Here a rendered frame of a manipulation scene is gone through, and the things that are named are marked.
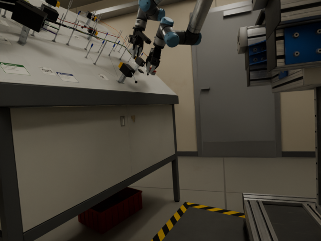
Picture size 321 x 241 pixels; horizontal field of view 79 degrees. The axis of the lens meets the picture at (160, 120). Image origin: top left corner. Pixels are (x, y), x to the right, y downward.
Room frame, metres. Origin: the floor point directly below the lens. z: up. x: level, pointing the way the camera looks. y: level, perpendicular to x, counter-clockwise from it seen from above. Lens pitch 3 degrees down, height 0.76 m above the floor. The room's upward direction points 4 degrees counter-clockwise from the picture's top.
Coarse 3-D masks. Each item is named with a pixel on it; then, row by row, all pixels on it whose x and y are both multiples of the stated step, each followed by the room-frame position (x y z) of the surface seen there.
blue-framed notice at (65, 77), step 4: (56, 72) 0.77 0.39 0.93; (60, 72) 0.78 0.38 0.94; (60, 76) 0.76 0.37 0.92; (64, 76) 0.78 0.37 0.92; (68, 76) 0.80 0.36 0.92; (72, 76) 0.81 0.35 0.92; (64, 80) 0.76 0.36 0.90; (68, 80) 0.77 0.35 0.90; (72, 80) 0.79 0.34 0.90; (76, 80) 0.81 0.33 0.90
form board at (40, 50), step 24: (0, 24) 0.80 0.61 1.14; (48, 24) 1.10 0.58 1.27; (72, 24) 1.36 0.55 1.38; (96, 24) 1.78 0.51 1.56; (0, 48) 0.68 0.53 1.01; (24, 48) 0.77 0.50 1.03; (48, 48) 0.88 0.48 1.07; (72, 48) 1.04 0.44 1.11; (96, 48) 1.27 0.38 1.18; (0, 72) 0.59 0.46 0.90; (72, 72) 0.84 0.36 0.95; (96, 72) 0.99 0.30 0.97; (120, 72) 1.19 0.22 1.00; (144, 72) 1.50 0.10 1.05
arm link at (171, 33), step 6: (162, 30) 1.11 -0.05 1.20; (168, 30) 1.08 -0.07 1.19; (174, 30) 1.08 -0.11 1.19; (180, 30) 1.10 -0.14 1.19; (162, 36) 1.11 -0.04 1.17; (168, 36) 1.05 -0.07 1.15; (174, 36) 1.05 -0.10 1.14; (180, 36) 1.08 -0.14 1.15; (168, 42) 1.06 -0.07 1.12; (174, 42) 1.07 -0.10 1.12; (180, 42) 1.10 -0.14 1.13
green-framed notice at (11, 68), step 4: (0, 64) 0.61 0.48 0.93; (4, 64) 0.62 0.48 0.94; (8, 64) 0.63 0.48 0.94; (12, 64) 0.65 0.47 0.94; (16, 64) 0.66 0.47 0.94; (4, 68) 0.61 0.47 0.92; (8, 68) 0.62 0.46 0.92; (12, 68) 0.63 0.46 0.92; (16, 68) 0.64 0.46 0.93; (20, 68) 0.65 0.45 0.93; (24, 68) 0.67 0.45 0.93; (4, 72) 0.59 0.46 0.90; (8, 72) 0.60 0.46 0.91; (12, 72) 0.62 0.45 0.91; (16, 72) 0.63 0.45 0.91; (20, 72) 0.64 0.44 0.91; (24, 72) 0.65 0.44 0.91; (28, 72) 0.66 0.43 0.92
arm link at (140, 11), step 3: (138, 9) 1.36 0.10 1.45; (138, 12) 1.35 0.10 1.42; (141, 12) 1.33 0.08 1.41; (144, 12) 1.32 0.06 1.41; (138, 15) 1.34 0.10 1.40; (141, 15) 1.33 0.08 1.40; (144, 15) 1.33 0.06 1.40; (138, 18) 1.34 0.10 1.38; (141, 18) 1.34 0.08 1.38; (144, 18) 1.34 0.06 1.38
